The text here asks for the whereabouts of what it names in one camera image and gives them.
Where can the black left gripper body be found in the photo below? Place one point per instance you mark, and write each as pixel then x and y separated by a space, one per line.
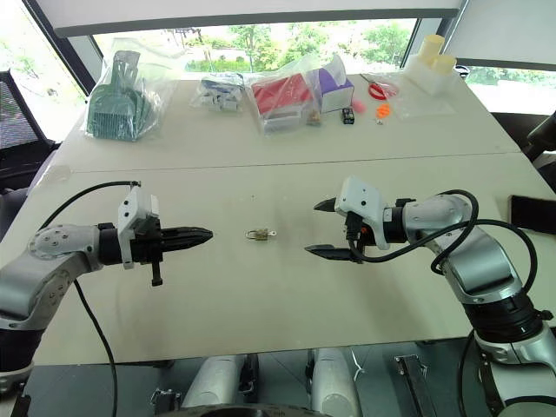
pixel 147 249

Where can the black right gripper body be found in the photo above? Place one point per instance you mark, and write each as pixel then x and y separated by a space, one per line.
pixel 357 234

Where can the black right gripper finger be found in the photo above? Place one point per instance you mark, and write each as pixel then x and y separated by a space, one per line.
pixel 326 205
pixel 330 253

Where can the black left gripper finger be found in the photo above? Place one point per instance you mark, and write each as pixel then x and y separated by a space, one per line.
pixel 184 244
pixel 187 233

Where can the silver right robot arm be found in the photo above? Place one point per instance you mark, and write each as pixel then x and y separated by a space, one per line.
pixel 482 260

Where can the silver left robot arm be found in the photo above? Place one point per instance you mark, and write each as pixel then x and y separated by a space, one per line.
pixel 52 265

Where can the small brass padlock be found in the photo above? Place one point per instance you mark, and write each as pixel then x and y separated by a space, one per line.
pixel 257 235

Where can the small brown object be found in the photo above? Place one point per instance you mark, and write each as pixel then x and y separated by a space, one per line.
pixel 313 119

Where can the small black box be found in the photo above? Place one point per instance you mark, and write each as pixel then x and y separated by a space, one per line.
pixel 347 117

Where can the small pink object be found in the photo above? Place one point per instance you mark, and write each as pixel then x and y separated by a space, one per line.
pixel 359 105

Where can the small orange object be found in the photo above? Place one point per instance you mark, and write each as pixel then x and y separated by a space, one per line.
pixel 383 110

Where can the purple white tissue box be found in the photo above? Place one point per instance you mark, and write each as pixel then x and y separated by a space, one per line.
pixel 334 89

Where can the red box in plastic bag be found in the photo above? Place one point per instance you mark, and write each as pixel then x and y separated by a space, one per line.
pixel 278 97

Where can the silver rounded robot leg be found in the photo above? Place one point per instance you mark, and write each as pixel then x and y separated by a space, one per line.
pixel 334 382
pixel 215 382

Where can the clear plastic bag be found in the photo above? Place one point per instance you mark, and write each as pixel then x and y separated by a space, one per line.
pixel 423 106

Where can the bag of white blue parts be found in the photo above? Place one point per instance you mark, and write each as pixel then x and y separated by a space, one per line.
pixel 217 93

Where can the green dustpans in plastic bag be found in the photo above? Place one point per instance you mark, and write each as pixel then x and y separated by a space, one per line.
pixel 119 104

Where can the metal clamp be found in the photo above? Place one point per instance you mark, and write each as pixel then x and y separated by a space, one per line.
pixel 165 399

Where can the yellow foam cylinders in bag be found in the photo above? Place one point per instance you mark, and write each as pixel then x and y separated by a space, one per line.
pixel 430 69

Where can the flat black device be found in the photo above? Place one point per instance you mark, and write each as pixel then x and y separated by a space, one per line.
pixel 532 213

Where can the black mesh office chair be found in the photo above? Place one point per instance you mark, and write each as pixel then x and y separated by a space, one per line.
pixel 19 117

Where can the white roller blind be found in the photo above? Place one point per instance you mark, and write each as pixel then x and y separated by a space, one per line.
pixel 508 30
pixel 260 15

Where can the black grey chair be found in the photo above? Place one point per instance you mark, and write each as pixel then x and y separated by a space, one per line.
pixel 543 139

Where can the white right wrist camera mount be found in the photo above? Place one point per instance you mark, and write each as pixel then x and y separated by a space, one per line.
pixel 362 200

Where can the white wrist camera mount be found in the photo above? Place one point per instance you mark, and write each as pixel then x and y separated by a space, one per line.
pixel 362 200
pixel 130 208

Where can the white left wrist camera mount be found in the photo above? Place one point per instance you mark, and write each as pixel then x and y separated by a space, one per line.
pixel 130 208

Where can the metal bracket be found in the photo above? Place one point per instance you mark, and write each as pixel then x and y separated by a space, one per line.
pixel 412 384

